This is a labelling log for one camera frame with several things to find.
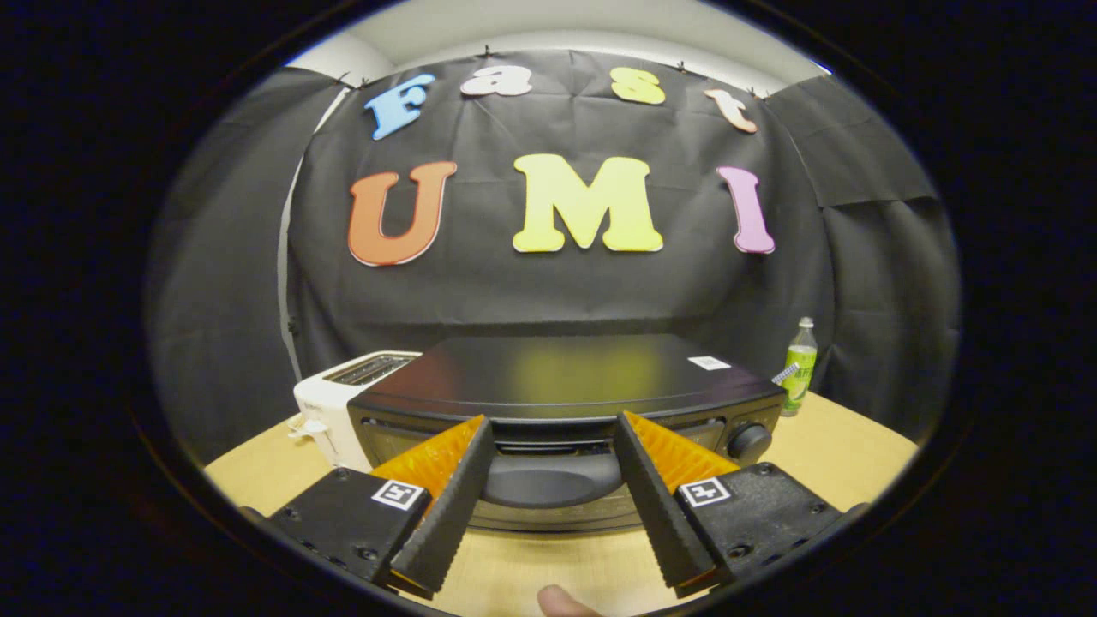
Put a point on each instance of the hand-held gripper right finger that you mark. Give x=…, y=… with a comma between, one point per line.
x=660, y=506

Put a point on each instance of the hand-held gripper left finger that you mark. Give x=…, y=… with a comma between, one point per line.
x=454, y=506

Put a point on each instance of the black toaster oven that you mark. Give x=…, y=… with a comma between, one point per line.
x=557, y=368

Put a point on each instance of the white pop-up toaster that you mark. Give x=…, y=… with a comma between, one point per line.
x=330, y=410

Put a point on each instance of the green drink bottle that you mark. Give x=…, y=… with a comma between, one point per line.
x=801, y=370

